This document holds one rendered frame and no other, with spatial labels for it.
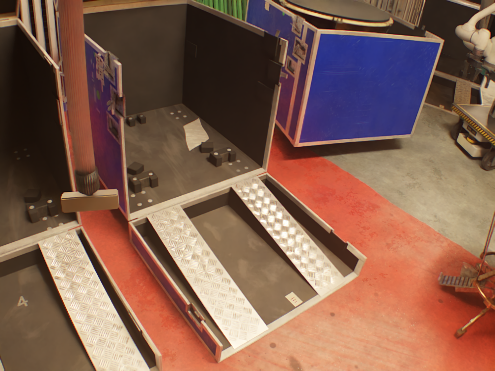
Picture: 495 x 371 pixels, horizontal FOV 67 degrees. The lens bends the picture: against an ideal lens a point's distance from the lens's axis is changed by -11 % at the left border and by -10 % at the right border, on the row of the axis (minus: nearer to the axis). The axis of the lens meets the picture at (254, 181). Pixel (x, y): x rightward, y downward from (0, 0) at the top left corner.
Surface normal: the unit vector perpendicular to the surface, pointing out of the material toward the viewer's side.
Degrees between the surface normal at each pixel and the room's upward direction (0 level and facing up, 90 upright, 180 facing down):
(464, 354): 0
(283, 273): 2
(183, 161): 0
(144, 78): 90
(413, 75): 90
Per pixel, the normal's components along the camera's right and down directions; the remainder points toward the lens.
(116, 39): 0.61, 0.52
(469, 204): 0.12, -0.80
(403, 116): 0.35, 0.58
